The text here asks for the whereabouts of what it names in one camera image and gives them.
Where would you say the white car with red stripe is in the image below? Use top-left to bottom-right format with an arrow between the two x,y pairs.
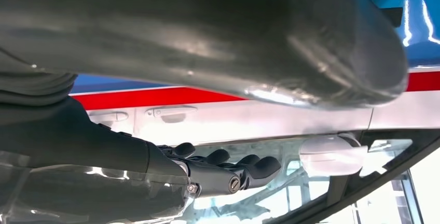
70,66 -> 440,224

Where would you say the white car side mirror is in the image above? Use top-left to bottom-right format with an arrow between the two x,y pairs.
299,135 -> 369,178

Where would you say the white car door handle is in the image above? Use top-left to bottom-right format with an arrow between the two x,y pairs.
88,111 -> 129,123
146,105 -> 198,118

